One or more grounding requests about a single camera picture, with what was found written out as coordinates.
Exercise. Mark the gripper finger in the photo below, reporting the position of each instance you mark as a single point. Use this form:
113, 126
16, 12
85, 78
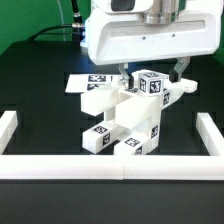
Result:
127, 78
175, 74

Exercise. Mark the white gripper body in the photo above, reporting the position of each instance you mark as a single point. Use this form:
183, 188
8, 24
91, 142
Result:
116, 39

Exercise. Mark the white tagged cube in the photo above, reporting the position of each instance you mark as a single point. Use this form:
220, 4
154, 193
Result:
150, 83

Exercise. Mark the white chair back frame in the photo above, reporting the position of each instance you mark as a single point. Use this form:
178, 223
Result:
101, 99

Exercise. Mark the white chair seat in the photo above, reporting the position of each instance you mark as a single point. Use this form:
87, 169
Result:
140, 120

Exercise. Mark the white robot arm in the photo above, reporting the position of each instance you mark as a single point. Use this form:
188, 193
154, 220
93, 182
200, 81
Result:
156, 12

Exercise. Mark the white marker sheet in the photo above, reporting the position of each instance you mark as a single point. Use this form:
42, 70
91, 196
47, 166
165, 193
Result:
79, 83

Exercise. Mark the white right fence bar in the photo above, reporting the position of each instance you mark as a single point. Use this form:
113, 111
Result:
210, 134

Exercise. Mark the white fence bar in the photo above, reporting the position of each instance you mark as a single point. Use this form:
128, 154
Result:
8, 125
210, 134
91, 167

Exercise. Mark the white left fence bar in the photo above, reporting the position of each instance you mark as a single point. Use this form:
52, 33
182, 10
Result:
8, 125

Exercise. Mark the white front fence bar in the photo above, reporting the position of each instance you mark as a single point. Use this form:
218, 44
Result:
91, 167

